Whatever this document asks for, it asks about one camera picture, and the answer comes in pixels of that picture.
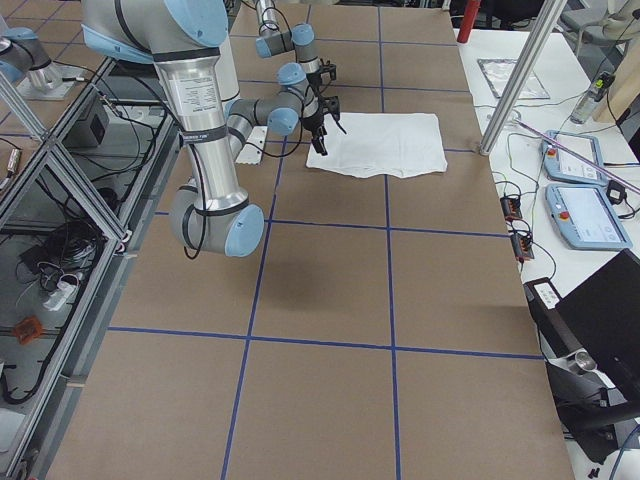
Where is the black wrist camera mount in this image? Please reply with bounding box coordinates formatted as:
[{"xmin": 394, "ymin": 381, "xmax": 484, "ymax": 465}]
[
  {"xmin": 318, "ymin": 59, "xmax": 337, "ymax": 85},
  {"xmin": 321, "ymin": 96, "xmax": 347, "ymax": 134}
]

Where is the aluminium frame post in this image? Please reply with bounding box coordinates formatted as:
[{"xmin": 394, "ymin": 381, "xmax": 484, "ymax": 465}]
[{"xmin": 478, "ymin": 0, "xmax": 566, "ymax": 156}]

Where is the upper orange-black usb hub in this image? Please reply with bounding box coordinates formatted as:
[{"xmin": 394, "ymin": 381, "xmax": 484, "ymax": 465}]
[{"xmin": 500, "ymin": 196, "xmax": 523, "ymax": 221}]

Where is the lower orange-black usb hub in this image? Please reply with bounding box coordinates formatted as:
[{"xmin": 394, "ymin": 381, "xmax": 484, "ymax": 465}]
[{"xmin": 510, "ymin": 232, "xmax": 535, "ymax": 263}]

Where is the grey power supply box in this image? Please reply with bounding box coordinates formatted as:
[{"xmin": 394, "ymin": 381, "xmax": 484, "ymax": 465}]
[{"xmin": 63, "ymin": 96, "xmax": 109, "ymax": 149}]

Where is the white long-sleeve printed shirt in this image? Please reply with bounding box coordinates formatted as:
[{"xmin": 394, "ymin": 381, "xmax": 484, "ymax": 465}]
[{"xmin": 306, "ymin": 113, "xmax": 448, "ymax": 178}]

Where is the blue teach pendant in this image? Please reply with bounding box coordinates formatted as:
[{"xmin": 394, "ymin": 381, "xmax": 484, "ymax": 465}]
[
  {"xmin": 545, "ymin": 183, "xmax": 633, "ymax": 251},
  {"xmin": 541, "ymin": 130, "xmax": 606, "ymax": 186}
]

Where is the white power strip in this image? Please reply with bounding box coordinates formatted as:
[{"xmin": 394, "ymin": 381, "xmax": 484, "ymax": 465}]
[{"xmin": 43, "ymin": 280, "xmax": 78, "ymax": 311}]

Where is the black laptop computer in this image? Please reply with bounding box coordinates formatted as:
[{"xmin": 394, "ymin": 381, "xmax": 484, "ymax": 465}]
[{"xmin": 524, "ymin": 249, "xmax": 639, "ymax": 398}]

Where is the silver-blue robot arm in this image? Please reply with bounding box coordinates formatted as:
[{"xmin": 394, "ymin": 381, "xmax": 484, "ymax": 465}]
[
  {"xmin": 253, "ymin": 1, "xmax": 325, "ymax": 94},
  {"xmin": 82, "ymin": 1, "xmax": 335, "ymax": 257}
]

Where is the upper blue teach pendant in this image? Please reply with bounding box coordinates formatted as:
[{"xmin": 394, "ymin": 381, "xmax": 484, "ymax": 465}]
[{"xmin": 541, "ymin": 130, "xmax": 606, "ymax": 186}]

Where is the lower blue teach pendant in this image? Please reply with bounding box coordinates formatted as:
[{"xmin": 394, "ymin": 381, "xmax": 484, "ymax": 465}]
[{"xmin": 545, "ymin": 183, "xmax": 633, "ymax": 251}]

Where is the red cylinder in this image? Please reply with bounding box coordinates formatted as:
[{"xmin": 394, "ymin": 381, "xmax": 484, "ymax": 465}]
[{"xmin": 457, "ymin": 0, "xmax": 481, "ymax": 44}]

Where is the clear drink bottle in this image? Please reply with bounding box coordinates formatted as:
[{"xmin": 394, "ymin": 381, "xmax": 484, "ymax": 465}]
[{"xmin": 569, "ymin": 71, "xmax": 615, "ymax": 125}]

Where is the orange-black usb hub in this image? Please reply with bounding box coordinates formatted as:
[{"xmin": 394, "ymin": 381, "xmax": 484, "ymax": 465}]
[
  {"xmin": 500, "ymin": 196, "xmax": 523, "ymax": 221},
  {"xmin": 510, "ymin": 232, "xmax": 535, "ymax": 263}
]

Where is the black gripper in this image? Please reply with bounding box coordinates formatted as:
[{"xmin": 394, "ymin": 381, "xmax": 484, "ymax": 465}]
[
  {"xmin": 306, "ymin": 71, "xmax": 323, "ymax": 95},
  {"xmin": 302, "ymin": 110, "xmax": 328, "ymax": 156}
]

